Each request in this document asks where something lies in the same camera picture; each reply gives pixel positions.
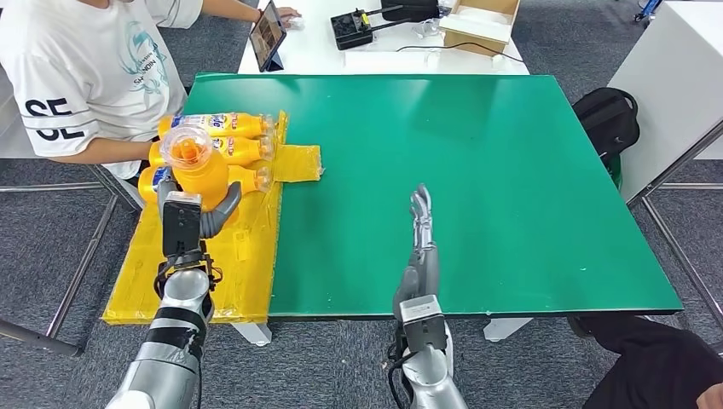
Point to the person's left hand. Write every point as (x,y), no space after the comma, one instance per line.
(288,16)

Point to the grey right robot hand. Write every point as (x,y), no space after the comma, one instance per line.
(423,265)

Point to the person's hand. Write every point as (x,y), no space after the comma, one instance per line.
(712,404)

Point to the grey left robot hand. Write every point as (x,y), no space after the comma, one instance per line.
(217,217)

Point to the orange detergent bottle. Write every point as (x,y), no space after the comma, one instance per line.
(203,175)
(248,178)
(243,149)
(243,123)

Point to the person's right forearm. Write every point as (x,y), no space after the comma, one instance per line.
(107,152)

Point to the person's left forearm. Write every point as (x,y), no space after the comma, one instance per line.
(231,10)

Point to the small clear lid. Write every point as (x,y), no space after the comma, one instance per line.
(296,22)

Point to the black tablet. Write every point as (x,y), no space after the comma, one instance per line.
(267,35)

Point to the white table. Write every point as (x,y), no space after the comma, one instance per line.
(316,51)

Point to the yellow taped cardboard mat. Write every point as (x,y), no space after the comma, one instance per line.
(248,265)

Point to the black device with antennas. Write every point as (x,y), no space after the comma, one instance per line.
(350,29)

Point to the person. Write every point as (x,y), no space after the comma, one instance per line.
(85,62)
(661,361)

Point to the white table foot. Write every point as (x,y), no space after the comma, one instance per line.
(253,333)
(505,329)

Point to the black bag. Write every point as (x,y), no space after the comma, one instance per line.
(410,8)

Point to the clear plastic wrap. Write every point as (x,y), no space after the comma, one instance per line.
(427,26)

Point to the open cardboard box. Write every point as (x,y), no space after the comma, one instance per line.
(478,29)

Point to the black backpack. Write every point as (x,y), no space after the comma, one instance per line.
(605,122)

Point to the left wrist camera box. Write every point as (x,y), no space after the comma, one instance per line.
(182,223)

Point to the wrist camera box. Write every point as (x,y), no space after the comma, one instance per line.
(422,324)
(182,223)

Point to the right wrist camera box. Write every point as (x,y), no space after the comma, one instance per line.
(422,324)

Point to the metal cabinet frame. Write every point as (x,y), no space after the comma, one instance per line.
(695,188)

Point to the metal bench frame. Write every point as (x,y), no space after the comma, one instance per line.
(34,337)

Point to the blue trolley frame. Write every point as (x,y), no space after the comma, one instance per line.
(648,8)

